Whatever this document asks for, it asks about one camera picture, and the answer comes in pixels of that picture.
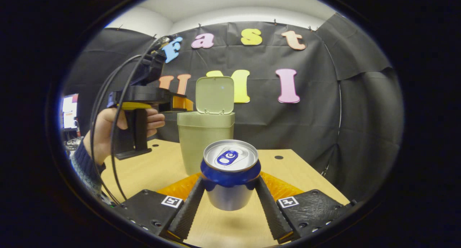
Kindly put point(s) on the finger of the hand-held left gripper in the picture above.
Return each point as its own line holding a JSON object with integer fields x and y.
{"x": 182, "y": 103}

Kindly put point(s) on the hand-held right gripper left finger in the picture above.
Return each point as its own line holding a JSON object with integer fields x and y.
{"x": 189, "y": 212}

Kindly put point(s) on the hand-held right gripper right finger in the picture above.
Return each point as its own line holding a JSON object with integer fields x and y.
{"x": 273, "y": 212}

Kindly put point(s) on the green desktop garbage bin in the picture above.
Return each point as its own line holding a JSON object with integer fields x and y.
{"x": 198, "y": 140}

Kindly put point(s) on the blue pop can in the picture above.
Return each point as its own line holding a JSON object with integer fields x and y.
{"x": 230, "y": 190}

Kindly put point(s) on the wooden desktop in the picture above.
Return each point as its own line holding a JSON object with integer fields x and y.
{"x": 223, "y": 230}

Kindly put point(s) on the computer monitor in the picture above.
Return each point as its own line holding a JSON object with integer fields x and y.
{"x": 69, "y": 111}

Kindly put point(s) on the black backdrop cloth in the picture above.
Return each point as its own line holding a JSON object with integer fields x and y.
{"x": 306, "y": 132}

